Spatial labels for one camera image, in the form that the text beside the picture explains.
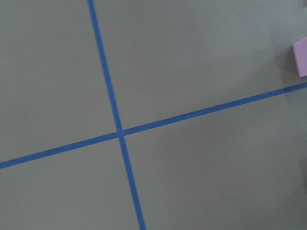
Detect pink foam cube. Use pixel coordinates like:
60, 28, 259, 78
292, 38, 307, 77

